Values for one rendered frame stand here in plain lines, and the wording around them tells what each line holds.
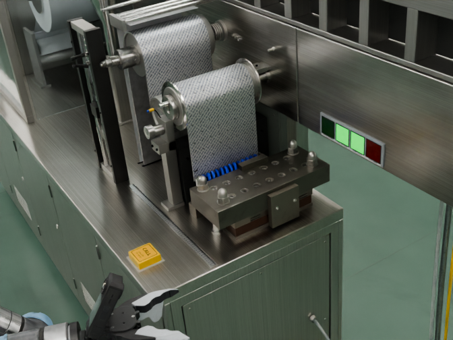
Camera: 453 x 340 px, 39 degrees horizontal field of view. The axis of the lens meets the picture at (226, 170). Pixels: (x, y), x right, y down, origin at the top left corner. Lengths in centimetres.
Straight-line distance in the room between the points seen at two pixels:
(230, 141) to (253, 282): 43
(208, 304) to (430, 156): 73
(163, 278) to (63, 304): 146
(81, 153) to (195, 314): 89
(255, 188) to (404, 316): 130
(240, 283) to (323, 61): 67
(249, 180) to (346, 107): 37
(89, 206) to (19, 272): 139
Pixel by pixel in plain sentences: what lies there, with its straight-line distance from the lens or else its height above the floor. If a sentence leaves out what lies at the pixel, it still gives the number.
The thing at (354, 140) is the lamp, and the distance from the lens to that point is 173.
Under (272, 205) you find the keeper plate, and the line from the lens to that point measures 182.
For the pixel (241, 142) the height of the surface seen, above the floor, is 109.
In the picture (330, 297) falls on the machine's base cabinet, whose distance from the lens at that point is 216.
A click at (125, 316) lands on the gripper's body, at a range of 115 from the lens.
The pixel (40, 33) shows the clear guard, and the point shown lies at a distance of 269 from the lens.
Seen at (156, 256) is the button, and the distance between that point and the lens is 179.
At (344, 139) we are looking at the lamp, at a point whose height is 118.
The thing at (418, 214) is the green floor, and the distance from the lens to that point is 354.
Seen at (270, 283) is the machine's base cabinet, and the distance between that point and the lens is 193.
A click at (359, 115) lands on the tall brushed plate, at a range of 170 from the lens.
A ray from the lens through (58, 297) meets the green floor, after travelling 321.
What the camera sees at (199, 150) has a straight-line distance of 187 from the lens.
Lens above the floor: 202
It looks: 31 degrees down
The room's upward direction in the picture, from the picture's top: 5 degrees counter-clockwise
